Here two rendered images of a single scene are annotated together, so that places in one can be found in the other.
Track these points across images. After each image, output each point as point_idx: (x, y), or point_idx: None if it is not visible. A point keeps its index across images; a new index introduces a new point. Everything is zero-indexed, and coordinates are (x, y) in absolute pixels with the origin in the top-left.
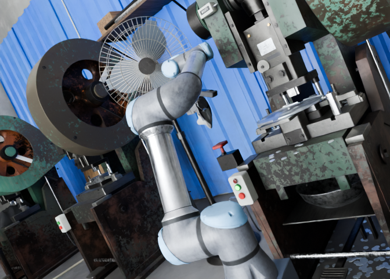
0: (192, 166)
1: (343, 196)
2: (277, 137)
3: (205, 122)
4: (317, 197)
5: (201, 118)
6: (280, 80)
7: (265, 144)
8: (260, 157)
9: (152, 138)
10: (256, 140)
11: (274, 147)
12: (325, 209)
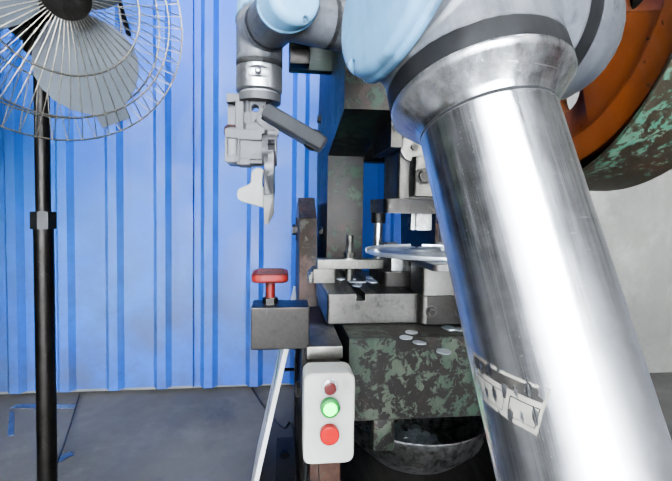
0: (39, 313)
1: (468, 454)
2: (397, 299)
3: (270, 201)
4: (427, 450)
5: (265, 187)
6: None
7: (361, 308)
8: (366, 335)
9: (551, 101)
10: (341, 292)
11: (379, 319)
12: (413, 477)
